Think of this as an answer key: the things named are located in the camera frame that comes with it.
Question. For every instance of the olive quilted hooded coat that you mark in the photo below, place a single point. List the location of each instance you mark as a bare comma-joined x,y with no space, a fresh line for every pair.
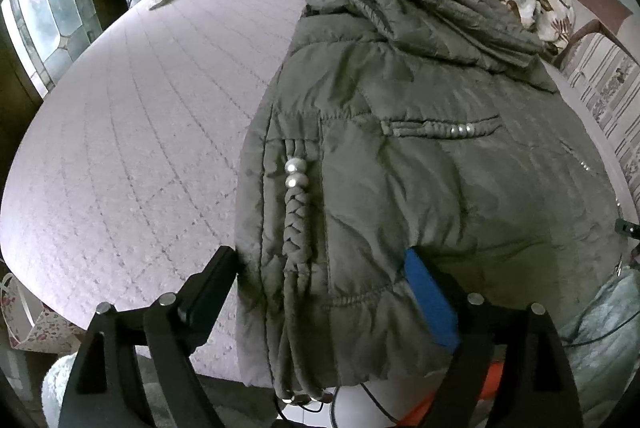
400,183

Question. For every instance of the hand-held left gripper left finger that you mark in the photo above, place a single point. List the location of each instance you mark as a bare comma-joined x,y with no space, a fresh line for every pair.
207,288

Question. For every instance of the orange plastic item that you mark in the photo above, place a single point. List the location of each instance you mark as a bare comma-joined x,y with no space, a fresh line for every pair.
415,410

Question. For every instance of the stained glass window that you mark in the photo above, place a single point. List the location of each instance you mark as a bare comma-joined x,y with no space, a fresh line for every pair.
45,8

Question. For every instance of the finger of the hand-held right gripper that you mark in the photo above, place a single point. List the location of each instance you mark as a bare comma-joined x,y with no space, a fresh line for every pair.
627,227

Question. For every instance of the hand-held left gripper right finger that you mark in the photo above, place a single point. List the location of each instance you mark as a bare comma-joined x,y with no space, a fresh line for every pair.
432,303

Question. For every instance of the pink floral paper bag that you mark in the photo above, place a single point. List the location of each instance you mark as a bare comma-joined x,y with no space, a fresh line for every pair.
45,328

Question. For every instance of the teal cloth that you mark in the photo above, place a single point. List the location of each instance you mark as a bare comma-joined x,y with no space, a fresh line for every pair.
600,323

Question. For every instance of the white fluffy item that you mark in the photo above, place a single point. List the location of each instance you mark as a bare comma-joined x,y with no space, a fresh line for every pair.
55,388

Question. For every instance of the striped floral cushion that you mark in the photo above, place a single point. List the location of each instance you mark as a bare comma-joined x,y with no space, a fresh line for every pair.
615,93

